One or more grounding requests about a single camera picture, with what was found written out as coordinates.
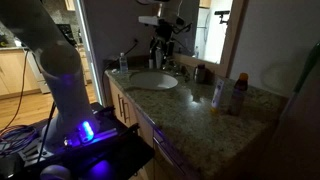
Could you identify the small white bottle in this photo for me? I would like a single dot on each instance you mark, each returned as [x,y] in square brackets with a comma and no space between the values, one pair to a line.
[151,64]

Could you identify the white tube with yellow cap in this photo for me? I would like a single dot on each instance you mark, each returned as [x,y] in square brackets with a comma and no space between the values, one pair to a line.
[218,93]

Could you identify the grey round knob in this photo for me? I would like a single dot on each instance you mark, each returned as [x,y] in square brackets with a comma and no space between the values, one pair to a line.
[55,172]

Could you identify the white door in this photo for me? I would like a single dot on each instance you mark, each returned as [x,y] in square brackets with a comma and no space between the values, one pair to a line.
[87,50]

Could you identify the green mop pole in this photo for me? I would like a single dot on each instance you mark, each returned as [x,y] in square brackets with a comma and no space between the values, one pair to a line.
[308,63]

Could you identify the white kitchen appliance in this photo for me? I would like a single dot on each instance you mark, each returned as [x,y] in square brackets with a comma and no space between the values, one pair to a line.
[38,78]

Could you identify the dark kitchen appliance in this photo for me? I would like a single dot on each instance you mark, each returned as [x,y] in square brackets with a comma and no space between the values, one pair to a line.
[66,33]

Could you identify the white oval sink basin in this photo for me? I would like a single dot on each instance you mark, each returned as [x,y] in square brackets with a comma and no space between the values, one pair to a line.
[153,81]

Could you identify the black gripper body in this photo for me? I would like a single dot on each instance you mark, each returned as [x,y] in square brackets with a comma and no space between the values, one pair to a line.
[165,31]

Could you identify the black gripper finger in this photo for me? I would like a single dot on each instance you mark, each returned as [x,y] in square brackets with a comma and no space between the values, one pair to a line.
[170,48]
[154,48]

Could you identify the brown spray bottle orange cap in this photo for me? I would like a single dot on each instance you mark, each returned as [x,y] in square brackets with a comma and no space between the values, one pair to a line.
[238,95]

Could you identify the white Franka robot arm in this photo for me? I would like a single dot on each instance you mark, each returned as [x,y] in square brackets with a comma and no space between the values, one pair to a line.
[63,83]

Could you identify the dark metal cup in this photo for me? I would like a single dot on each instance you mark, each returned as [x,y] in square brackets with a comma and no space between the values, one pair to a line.
[200,74]

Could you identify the white contact lens case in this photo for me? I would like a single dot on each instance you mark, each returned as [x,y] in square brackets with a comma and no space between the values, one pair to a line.
[115,71]

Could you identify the chrome faucet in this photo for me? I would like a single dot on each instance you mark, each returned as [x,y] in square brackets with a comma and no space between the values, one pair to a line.
[176,68]

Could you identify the light wood vanity cabinet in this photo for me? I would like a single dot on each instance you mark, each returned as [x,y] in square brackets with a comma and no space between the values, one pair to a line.
[133,116]

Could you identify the light wood kitchen cabinets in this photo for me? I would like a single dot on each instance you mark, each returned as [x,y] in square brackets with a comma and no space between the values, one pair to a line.
[13,71]

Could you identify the black robot cart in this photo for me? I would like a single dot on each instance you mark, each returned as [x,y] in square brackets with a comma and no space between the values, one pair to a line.
[116,156]

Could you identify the clear plastic water bottle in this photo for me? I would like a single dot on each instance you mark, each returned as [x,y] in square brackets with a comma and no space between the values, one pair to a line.
[123,64]

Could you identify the wood framed wall mirror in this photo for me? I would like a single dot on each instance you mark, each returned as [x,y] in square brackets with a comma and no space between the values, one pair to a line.
[213,40]

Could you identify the tall slim white tube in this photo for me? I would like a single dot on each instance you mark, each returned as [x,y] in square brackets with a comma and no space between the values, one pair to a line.
[159,61]

